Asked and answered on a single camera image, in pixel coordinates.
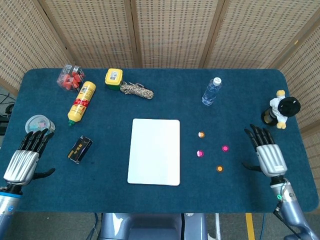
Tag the clear plastic water bottle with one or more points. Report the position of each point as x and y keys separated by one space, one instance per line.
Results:
x=211 y=92

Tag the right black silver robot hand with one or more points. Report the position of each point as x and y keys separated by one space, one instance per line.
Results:
x=271 y=160

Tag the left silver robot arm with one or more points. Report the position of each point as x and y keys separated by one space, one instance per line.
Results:
x=7 y=207

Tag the pink button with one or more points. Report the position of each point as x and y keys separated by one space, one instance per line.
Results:
x=200 y=153
x=225 y=148

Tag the plush doll black hat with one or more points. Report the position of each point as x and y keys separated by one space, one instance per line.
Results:
x=287 y=106

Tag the blue table cloth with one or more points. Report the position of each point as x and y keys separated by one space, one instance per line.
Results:
x=100 y=120

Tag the clear box red parts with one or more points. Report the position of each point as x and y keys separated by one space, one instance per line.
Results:
x=70 y=78

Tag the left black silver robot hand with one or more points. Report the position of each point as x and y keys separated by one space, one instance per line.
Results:
x=21 y=166

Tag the yellow bottle green cap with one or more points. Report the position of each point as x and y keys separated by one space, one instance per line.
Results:
x=81 y=102

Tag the woven bamboo folding screen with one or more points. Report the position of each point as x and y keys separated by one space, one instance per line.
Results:
x=175 y=30

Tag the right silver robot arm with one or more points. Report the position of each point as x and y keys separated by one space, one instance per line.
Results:
x=292 y=207

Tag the white magnetic board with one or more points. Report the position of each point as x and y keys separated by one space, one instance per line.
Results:
x=153 y=152

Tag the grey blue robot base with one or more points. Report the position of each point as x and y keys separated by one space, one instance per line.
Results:
x=150 y=225

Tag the yellow round magnet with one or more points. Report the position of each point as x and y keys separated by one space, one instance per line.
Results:
x=201 y=134
x=219 y=168

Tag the black carton gold print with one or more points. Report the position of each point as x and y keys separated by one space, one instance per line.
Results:
x=80 y=150

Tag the white table leg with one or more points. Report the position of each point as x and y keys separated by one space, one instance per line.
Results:
x=218 y=225

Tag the green tub yellow lid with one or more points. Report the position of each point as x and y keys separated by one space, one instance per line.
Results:
x=113 y=76

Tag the clear round clip tub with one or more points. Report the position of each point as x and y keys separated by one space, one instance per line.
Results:
x=37 y=123

